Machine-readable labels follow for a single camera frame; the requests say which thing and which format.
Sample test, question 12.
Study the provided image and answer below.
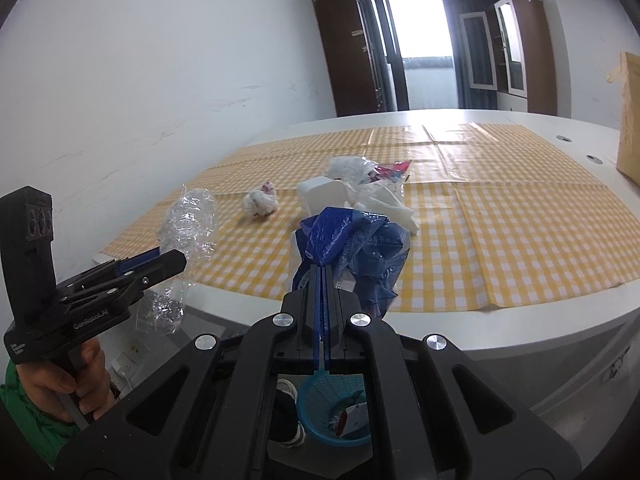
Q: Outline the white table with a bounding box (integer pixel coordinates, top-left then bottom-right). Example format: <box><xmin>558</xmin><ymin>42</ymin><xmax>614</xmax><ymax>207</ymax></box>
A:
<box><xmin>91</xmin><ymin>107</ymin><xmax>640</xmax><ymax>413</ymax></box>

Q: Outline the person's green sleeved forearm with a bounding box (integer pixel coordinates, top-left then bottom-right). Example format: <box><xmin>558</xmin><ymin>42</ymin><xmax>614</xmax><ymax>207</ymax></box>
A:
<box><xmin>0</xmin><ymin>359</ymin><xmax>76</xmax><ymax>466</ymax></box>

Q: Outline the yellow checked tablecloth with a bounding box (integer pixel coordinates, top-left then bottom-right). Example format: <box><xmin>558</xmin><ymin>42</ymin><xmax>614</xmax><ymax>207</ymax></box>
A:
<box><xmin>99</xmin><ymin>122</ymin><xmax>640</xmax><ymax>312</ymax></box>

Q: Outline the white sneaker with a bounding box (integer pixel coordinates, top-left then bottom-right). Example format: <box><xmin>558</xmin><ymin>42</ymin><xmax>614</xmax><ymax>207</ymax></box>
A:
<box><xmin>276</xmin><ymin>379</ymin><xmax>307</xmax><ymax>446</ymax></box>

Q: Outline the white red paper card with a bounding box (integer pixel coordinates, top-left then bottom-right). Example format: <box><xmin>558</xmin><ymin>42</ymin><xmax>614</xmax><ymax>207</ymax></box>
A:
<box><xmin>330</xmin><ymin>402</ymin><xmax>370</xmax><ymax>436</ymax></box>

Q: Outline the person's left hand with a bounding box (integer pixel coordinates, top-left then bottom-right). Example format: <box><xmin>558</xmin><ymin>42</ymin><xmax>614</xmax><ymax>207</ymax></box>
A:
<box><xmin>15</xmin><ymin>339</ymin><xmax>117</xmax><ymax>423</ymax></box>

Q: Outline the blue plastic basket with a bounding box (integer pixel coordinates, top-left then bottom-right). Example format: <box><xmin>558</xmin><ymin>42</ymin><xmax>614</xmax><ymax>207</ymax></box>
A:
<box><xmin>298</xmin><ymin>372</ymin><xmax>374</xmax><ymax>449</ymax></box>

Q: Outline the brown cabinet with glass doors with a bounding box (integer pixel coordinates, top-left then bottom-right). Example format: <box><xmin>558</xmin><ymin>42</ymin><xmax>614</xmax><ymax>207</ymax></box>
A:
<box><xmin>459</xmin><ymin>0</ymin><xmax>559</xmax><ymax>117</ymax></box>

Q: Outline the clear plastic bag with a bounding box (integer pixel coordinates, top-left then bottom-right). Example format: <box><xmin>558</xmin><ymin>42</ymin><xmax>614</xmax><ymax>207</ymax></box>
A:
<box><xmin>325</xmin><ymin>155</ymin><xmax>382</xmax><ymax>187</ymax></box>

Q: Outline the white plastic cup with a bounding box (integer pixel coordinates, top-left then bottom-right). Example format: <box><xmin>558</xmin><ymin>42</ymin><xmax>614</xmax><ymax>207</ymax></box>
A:
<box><xmin>297</xmin><ymin>175</ymin><xmax>352</xmax><ymax>217</ymax></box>

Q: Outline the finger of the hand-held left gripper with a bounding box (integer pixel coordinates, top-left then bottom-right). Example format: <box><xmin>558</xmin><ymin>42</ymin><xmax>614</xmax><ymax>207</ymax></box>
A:
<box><xmin>56</xmin><ymin>249</ymin><xmax>189</xmax><ymax>311</ymax></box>
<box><xmin>62</xmin><ymin>247</ymin><xmax>163</xmax><ymax>286</ymax></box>

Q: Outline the crumpled white paper ball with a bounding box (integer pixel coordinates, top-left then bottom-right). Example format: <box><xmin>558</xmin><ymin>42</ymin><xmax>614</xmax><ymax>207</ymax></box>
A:
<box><xmin>242</xmin><ymin>182</ymin><xmax>280</xmax><ymax>220</ymax></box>

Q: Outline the white plastic bag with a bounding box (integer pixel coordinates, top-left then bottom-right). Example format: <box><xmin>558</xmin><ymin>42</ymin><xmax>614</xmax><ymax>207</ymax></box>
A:
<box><xmin>345</xmin><ymin>180</ymin><xmax>420</xmax><ymax>237</ymax></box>

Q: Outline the glass balcony door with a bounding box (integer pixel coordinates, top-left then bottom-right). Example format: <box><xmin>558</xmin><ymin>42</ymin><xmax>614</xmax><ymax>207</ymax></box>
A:
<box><xmin>364</xmin><ymin>0</ymin><xmax>462</xmax><ymax>112</ymax></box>

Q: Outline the pink blue wrapper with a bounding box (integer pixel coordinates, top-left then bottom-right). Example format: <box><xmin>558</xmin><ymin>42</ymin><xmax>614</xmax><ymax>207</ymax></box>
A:
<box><xmin>372</xmin><ymin>159</ymin><xmax>414</xmax><ymax>184</ymax></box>

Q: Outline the white wall socket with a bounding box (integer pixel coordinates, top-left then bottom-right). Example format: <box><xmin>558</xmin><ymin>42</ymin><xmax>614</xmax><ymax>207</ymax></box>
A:
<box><xmin>111</xmin><ymin>344</ymin><xmax>147</xmax><ymax>378</ymax></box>

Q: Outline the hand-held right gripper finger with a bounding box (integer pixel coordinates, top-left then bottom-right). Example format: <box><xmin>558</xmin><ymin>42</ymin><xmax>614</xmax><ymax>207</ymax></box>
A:
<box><xmin>54</xmin><ymin>264</ymin><xmax>325</xmax><ymax>480</ymax></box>
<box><xmin>324</xmin><ymin>264</ymin><xmax>583</xmax><ymax>480</ymax></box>

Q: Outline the blue plastic bag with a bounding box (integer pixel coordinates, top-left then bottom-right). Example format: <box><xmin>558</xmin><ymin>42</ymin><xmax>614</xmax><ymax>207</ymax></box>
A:
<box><xmin>291</xmin><ymin>206</ymin><xmax>412</xmax><ymax>319</ymax></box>

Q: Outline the brown wooden wardrobe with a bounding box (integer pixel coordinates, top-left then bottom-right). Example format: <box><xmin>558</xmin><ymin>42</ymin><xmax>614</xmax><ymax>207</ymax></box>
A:
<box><xmin>312</xmin><ymin>0</ymin><xmax>387</xmax><ymax>118</ymax></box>

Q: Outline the clear plastic wrap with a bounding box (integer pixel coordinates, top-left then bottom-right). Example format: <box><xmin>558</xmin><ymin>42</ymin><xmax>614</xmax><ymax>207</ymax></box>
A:
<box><xmin>134</xmin><ymin>186</ymin><xmax>219</xmax><ymax>337</ymax></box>

